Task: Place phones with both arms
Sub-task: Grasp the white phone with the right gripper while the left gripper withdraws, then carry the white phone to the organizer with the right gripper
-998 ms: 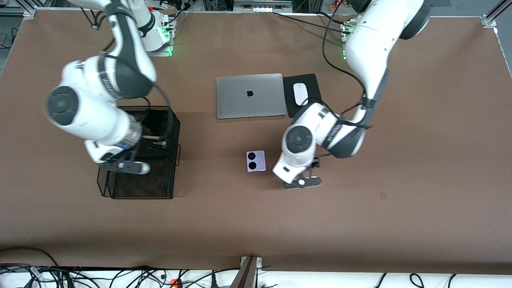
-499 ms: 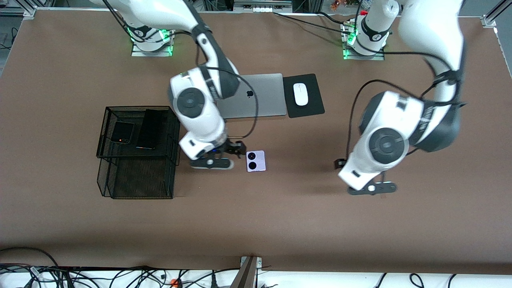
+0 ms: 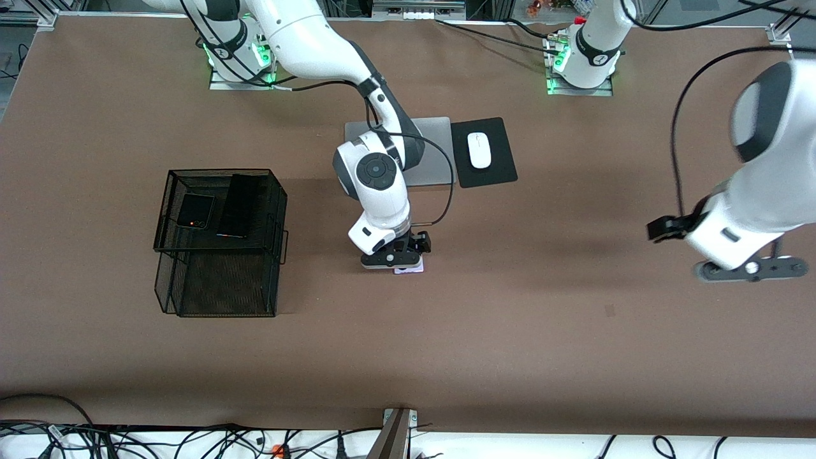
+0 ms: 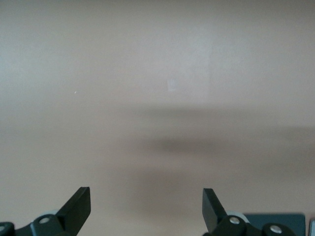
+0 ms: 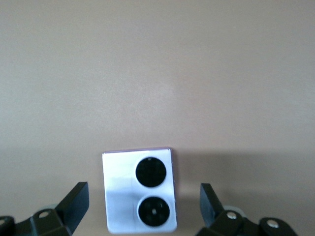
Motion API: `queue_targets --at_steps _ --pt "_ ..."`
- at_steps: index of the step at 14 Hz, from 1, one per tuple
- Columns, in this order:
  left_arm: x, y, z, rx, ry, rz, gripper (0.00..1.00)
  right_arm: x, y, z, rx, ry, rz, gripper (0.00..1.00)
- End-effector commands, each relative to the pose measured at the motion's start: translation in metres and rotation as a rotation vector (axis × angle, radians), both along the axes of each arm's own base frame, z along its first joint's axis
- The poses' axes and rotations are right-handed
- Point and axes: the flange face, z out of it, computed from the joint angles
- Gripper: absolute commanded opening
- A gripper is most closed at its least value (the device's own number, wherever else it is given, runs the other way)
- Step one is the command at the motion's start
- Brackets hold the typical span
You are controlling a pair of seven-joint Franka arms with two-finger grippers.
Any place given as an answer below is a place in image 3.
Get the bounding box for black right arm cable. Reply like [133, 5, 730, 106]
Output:
[180, 0, 456, 227]

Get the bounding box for tall black slab phone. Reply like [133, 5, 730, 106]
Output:
[217, 173, 261, 239]

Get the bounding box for grey closed laptop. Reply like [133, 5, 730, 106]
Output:
[344, 117, 458, 187]

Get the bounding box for tangled black floor cables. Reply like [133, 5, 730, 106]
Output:
[0, 422, 383, 459]

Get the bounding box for black looped floor cable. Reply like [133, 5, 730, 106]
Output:
[0, 393, 96, 459]

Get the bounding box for black mouse pad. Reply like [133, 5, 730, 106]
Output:
[450, 117, 518, 189]

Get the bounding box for aluminium camera mount post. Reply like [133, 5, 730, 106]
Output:
[367, 408, 419, 459]

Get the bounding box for white computer mouse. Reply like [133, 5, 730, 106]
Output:
[467, 131, 492, 170]

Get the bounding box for white power strip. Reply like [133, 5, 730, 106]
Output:
[372, 0, 467, 20]

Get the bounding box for small black flip phone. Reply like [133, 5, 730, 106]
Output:
[175, 193, 215, 230]

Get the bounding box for long black table cable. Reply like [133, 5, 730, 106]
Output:
[435, 18, 562, 55]

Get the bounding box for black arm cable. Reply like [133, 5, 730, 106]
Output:
[622, 0, 804, 221]
[180, 0, 456, 227]

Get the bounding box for short black table cable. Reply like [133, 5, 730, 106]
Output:
[507, 18, 552, 39]

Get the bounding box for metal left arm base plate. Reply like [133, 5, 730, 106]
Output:
[544, 35, 614, 97]

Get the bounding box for black wire mesh basket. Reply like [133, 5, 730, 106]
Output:
[153, 168, 289, 318]

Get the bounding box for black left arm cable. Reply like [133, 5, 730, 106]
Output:
[622, 0, 804, 221]

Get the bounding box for aluminium frame rail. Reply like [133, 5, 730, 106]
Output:
[0, 0, 59, 29]

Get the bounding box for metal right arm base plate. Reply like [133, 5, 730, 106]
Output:
[209, 62, 276, 91]

